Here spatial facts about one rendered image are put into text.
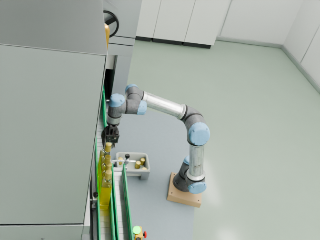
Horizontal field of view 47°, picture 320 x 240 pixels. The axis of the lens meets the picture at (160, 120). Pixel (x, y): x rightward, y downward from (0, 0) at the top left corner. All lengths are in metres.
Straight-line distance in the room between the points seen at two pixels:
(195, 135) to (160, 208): 0.64
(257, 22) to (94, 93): 5.95
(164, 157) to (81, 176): 1.53
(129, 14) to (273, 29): 4.64
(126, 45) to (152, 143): 0.76
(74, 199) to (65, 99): 0.44
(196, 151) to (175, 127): 0.96
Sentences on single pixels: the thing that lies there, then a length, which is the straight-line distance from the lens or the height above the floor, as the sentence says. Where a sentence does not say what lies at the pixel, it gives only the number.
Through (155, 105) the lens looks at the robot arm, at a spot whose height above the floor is 1.45.
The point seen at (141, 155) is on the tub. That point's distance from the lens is 2.60.
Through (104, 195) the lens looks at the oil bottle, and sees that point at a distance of 2.08.
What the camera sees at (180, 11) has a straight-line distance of 5.82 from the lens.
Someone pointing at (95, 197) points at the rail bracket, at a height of 0.99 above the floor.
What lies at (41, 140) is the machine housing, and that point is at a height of 1.82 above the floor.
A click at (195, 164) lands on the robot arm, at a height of 1.15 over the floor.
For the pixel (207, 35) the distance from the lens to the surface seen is 6.11.
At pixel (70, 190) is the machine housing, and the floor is 1.59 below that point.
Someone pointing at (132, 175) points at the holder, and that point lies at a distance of 2.50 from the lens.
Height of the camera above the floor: 2.60
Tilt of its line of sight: 37 degrees down
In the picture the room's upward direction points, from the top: 15 degrees clockwise
